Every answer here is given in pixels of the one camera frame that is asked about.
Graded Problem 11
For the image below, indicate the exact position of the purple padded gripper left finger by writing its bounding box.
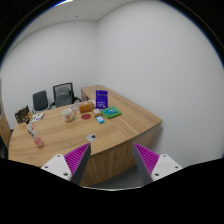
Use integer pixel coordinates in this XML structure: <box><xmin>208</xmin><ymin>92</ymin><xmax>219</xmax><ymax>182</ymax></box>
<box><xmin>42</xmin><ymin>143</ymin><xmax>91</xmax><ymax>185</ymax></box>

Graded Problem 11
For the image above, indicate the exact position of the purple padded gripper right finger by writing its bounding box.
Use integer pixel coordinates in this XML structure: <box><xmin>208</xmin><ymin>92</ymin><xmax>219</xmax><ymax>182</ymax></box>
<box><xmin>132</xmin><ymin>143</ymin><xmax>182</xmax><ymax>185</ymax></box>

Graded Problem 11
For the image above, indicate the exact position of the clear bottle with pink drink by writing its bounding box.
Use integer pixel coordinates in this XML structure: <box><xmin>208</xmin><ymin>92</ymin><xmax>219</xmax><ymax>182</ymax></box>
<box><xmin>25</xmin><ymin>118</ymin><xmax>43</xmax><ymax>147</ymax></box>

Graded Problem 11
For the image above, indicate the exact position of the red round coaster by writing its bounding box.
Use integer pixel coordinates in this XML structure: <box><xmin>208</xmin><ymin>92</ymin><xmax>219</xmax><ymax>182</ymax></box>
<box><xmin>81</xmin><ymin>114</ymin><xmax>91</xmax><ymax>120</ymax></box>

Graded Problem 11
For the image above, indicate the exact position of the white ceramic mug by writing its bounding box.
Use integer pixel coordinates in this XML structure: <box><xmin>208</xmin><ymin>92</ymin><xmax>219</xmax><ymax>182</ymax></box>
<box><xmin>62</xmin><ymin>108</ymin><xmax>76</xmax><ymax>122</ymax></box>

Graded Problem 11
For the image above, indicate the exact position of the wooden L-shaped desk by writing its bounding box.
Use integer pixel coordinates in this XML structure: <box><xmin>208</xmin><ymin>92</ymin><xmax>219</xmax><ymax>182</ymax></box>
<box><xmin>9</xmin><ymin>90</ymin><xmax>162</xmax><ymax>186</ymax></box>

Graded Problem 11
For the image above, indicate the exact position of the small white label box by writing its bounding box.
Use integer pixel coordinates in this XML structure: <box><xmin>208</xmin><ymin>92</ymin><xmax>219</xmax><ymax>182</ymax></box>
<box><xmin>93</xmin><ymin>109</ymin><xmax>101</xmax><ymax>116</ymax></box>

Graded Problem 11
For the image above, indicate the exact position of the green flat box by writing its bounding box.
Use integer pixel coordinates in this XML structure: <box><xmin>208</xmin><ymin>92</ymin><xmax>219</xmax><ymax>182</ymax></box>
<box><xmin>101</xmin><ymin>106</ymin><xmax>122</xmax><ymax>119</ymax></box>

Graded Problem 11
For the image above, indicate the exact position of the dark box on desk corner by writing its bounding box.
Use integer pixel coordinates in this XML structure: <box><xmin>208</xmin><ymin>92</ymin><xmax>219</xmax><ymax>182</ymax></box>
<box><xmin>14</xmin><ymin>106</ymin><xmax>32</xmax><ymax>124</ymax></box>

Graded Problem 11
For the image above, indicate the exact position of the black office chair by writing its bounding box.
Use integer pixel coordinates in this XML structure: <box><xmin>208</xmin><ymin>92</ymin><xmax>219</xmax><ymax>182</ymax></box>
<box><xmin>33</xmin><ymin>90</ymin><xmax>48</xmax><ymax>112</ymax></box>

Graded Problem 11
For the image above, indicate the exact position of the grey mesh office chair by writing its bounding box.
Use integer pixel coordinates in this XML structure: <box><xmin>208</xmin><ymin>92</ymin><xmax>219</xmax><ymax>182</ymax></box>
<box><xmin>51</xmin><ymin>82</ymin><xmax>81</xmax><ymax>108</ymax></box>

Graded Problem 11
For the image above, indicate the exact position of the purple standing pouch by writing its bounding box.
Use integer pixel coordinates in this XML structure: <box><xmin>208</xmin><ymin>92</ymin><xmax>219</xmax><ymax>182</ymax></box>
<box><xmin>96</xmin><ymin>90</ymin><xmax>108</xmax><ymax>109</ymax></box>

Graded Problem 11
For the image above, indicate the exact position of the grey desk cable grommet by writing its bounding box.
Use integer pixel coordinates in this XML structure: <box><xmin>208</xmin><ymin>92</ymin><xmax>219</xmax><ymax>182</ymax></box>
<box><xmin>86</xmin><ymin>133</ymin><xmax>97</xmax><ymax>141</ymax></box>

